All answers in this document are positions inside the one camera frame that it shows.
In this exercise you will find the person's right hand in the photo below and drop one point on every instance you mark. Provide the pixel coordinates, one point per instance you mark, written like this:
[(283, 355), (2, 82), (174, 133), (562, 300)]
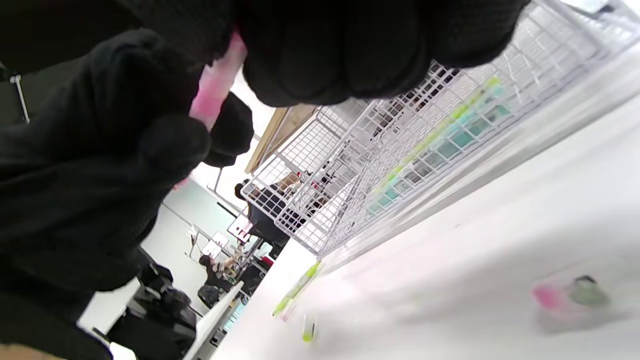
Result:
[(350, 45)]

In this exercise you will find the person's left hand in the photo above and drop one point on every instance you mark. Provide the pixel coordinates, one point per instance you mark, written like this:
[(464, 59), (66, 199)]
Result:
[(75, 175)]

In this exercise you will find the green double-ended highlighter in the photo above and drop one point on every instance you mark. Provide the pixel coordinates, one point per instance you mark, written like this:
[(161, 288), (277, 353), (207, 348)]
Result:
[(435, 132), (297, 287)]

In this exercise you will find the pink double-ended highlighter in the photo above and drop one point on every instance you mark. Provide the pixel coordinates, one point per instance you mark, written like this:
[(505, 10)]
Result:
[(215, 90)]

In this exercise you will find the green highlighter cap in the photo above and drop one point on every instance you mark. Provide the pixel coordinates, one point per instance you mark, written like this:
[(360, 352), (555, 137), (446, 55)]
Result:
[(308, 331)]

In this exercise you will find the person's left forearm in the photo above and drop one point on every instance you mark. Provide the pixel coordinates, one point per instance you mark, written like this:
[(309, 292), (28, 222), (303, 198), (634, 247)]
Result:
[(25, 354)]

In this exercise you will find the black bags on chair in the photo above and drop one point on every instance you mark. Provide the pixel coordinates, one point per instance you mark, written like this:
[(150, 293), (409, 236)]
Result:
[(160, 305)]

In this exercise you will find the white background table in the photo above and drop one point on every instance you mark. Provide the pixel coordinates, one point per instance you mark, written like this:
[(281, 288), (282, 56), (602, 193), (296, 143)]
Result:
[(215, 320)]

